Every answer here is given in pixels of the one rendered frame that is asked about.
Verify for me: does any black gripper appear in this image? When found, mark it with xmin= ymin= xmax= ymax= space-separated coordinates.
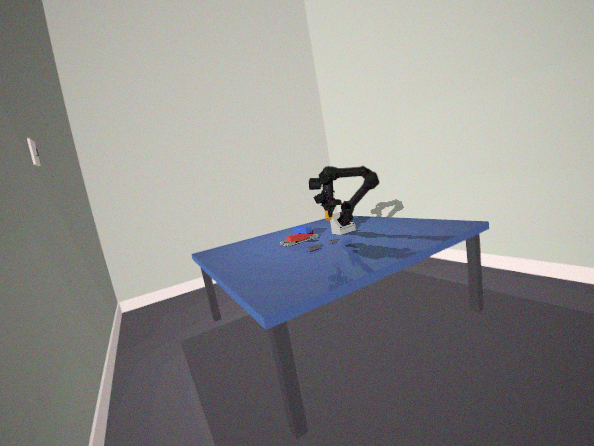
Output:
xmin=320 ymin=189 xmax=342 ymax=217

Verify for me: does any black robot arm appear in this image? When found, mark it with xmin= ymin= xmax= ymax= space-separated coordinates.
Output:
xmin=309 ymin=166 xmax=379 ymax=227

